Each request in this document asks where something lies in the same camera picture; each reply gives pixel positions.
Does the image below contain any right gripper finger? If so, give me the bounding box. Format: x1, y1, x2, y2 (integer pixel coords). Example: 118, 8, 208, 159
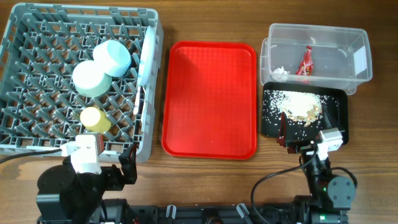
322, 105, 339, 129
277, 112, 294, 147

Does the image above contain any food scraps and rice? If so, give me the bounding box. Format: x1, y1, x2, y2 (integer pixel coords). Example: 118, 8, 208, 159
280, 92, 323, 140

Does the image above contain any white plastic fork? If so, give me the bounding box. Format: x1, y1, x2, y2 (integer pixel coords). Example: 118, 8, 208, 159
133, 86, 142, 115

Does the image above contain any yellow cup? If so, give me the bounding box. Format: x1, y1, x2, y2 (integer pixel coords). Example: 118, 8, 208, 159
80, 107, 112, 133

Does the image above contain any red snack wrapper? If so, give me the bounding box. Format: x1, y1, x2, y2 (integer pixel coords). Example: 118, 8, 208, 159
295, 45, 313, 76

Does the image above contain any green bowl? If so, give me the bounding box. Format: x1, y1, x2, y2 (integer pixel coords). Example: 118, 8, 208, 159
72, 60, 112, 98

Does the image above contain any light blue plate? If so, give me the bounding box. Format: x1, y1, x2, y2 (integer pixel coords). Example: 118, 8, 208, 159
137, 27, 156, 86

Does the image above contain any light blue bowl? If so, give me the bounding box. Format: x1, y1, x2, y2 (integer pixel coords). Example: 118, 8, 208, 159
93, 40, 131, 77

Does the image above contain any white plastic spoon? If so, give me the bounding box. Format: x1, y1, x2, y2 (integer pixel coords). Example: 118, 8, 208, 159
141, 86, 148, 125

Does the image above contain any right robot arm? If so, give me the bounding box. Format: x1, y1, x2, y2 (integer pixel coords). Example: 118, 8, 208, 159
277, 106, 358, 223

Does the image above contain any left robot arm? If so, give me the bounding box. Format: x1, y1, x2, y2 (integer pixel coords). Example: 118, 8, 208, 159
36, 144, 139, 223

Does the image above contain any grey dishwasher rack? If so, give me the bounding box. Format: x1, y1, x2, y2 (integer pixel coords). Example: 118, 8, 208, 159
1, 3, 164, 162

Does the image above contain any black tray bin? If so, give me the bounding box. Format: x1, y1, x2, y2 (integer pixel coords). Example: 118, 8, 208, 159
261, 82, 349, 144

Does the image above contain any crumpled white tissue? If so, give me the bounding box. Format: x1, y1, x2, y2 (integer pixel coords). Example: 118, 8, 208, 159
272, 66, 290, 82

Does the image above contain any clear plastic bin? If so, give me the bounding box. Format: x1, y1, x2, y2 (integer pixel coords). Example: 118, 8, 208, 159
259, 23, 373, 95

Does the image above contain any red plastic tray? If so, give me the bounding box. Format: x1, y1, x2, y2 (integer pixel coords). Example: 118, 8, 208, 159
161, 40, 257, 160

